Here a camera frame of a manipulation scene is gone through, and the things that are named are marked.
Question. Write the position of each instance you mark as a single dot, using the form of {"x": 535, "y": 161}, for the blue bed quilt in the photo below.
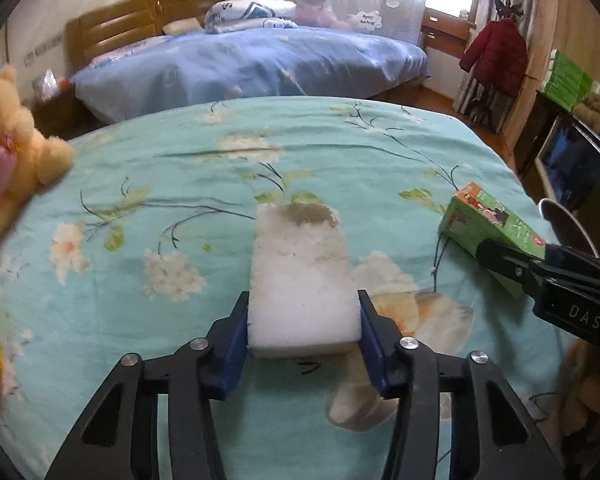
{"x": 203, "y": 68}

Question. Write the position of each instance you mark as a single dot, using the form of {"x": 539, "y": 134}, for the red padded jacket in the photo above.
{"x": 498, "y": 56}

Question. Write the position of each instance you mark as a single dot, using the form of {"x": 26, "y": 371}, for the blue white pillow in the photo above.
{"x": 235, "y": 15}

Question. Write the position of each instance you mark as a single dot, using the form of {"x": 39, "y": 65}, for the green carton box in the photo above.
{"x": 474, "y": 215}

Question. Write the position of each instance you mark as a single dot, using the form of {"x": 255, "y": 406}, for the wooden nightstand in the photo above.
{"x": 65, "y": 116}

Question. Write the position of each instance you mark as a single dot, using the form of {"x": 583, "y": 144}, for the teal floral bed sheet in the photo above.
{"x": 148, "y": 239}

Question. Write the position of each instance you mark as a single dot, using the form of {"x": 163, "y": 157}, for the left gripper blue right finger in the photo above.
{"x": 379, "y": 337}

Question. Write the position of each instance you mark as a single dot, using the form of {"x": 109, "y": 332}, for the stack of green boxes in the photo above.
{"x": 565, "y": 83}

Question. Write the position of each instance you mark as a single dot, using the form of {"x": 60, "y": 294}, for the beige teddy bear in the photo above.
{"x": 28, "y": 160}

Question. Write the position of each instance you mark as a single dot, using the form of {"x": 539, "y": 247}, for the black round trash bin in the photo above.
{"x": 567, "y": 227}

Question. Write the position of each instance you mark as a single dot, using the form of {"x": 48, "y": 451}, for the white sponge block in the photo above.
{"x": 302, "y": 297}

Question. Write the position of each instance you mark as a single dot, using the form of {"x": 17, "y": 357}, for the wooden window desk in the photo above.
{"x": 443, "y": 32}

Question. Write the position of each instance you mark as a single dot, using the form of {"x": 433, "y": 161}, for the wooden wardrobe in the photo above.
{"x": 570, "y": 26}

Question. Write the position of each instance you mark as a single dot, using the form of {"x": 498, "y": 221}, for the black glass tv cabinet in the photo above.
{"x": 558, "y": 157}

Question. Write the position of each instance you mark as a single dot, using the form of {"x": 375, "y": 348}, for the wooden bed headboard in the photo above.
{"x": 120, "y": 24}

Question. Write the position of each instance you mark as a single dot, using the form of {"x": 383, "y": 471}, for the grey bed guard rail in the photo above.
{"x": 395, "y": 19}

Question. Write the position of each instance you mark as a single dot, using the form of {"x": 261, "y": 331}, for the person's right hand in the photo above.
{"x": 581, "y": 400}

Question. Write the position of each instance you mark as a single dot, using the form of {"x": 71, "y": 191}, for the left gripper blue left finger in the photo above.
{"x": 228, "y": 349}

